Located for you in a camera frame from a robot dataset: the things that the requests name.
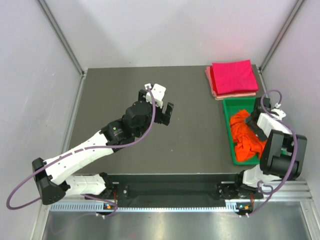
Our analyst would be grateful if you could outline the orange t shirt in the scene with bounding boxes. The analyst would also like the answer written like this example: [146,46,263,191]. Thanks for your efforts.
[229,109,267,163]

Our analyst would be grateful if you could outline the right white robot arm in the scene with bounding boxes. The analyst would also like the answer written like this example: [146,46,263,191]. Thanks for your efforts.
[229,97,307,198]

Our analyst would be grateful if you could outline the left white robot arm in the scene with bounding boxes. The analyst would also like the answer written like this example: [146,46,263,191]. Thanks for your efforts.
[32,84,174,205]

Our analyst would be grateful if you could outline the green plastic tray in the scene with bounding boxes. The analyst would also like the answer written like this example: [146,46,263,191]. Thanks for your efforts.
[222,97,287,166]

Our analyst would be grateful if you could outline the magenta folded t shirt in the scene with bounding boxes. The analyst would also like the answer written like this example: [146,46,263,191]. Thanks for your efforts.
[211,59,259,95]

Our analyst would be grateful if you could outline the red folded t shirt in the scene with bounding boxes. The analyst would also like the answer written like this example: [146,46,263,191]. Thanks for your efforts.
[209,66,218,96]

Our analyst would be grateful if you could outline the pink folded t shirt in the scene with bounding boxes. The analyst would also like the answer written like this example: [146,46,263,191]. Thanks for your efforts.
[204,66,256,101]

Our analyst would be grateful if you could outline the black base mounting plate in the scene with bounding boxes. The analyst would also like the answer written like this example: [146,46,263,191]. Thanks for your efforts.
[97,173,263,208]

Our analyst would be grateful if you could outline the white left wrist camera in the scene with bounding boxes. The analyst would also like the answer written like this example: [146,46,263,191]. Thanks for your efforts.
[144,83,166,108]

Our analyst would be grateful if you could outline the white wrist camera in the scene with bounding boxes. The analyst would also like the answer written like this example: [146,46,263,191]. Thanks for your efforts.
[144,83,166,108]
[270,103,287,121]

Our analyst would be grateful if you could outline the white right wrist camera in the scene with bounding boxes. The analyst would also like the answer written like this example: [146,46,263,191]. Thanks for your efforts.
[270,103,287,121]

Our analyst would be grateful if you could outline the grey slotted cable duct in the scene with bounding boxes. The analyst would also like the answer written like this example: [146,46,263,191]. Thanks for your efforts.
[50,201,252,213]

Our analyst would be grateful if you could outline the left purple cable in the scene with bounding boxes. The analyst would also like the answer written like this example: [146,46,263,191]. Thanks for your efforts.
[6,85,157,210]

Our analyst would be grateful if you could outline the right aluminium frame post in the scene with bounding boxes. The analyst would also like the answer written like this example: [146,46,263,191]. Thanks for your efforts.
[258,0,306,73]

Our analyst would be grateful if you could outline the aluminium frame post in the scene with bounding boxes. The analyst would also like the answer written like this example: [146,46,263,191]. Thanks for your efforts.
[36,0,85,75]
[258,0,306,73]

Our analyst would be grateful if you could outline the left aluminium frame post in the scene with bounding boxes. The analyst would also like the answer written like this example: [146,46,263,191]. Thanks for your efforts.
[36,0,85,75]

